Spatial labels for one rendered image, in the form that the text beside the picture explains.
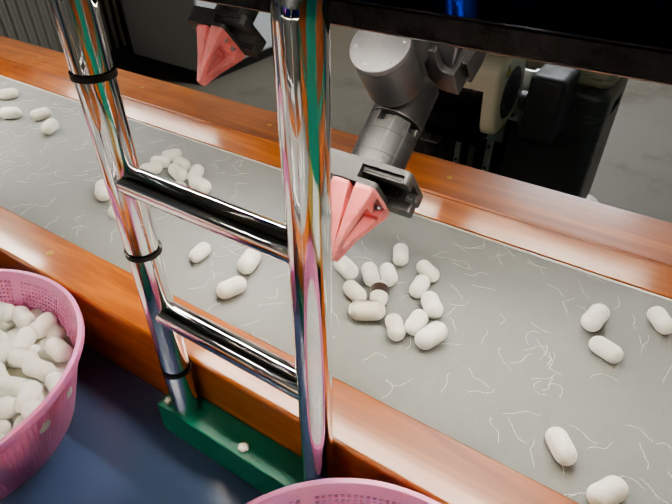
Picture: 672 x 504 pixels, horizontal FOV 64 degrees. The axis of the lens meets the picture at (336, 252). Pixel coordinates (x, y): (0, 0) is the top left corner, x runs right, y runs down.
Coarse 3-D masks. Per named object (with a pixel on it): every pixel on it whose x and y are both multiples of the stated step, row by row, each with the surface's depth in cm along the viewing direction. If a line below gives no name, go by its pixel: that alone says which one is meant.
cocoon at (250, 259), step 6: (246, 252) 61; (252, 252) 61; (258, 252) 62; (240, 258) 61; (246, 258) 60; (252, 258) 61; (258, 258) 62; (240, 264) 60; (246, 264) 60; (252, 264) 60; (240, 270) 60; (246, 270) 60; (252, 270) 61
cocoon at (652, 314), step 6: (654, 306) 55; (648, 312) 55; (654, 312) 54; (660, 312) 54; (666, 312) 54; (648, 318) 55; (654, 318) 54; (660, 318) 54; (666, 318) 53; (654, 324) 54; (660, 324) 53; (666, 324) 53; (660, 330) 53; (666, 330) 53
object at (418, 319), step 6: (414, 312) 54; (420, 312) 54; (408, 318) 54; (414, 318) 53; (420, 318) 53; (426, 318) 54; (408, 324) 53; (414, 324) 53; (420, 324) 53; (408, 330) 53; (414, 330) 53
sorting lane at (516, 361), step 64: (0, 128) 92; (64, 128) 92; (0, 192) 75; (64, 192) 75; (256, 192) 75; (384, 256) 64; (448, 256) 64; (512, 256) 64; (256, 320) 56; (384, 320) 56; (448, 320) 56; (512, 320) 56; (576, 320) 56; (640, 320) 56; (384, 384) 49; (448, 384) 49; (512, 384) 49; (576, 384) 49; (640, 384) 49; (512, 448) 44; (576, 448) 44; (640, 448) 44
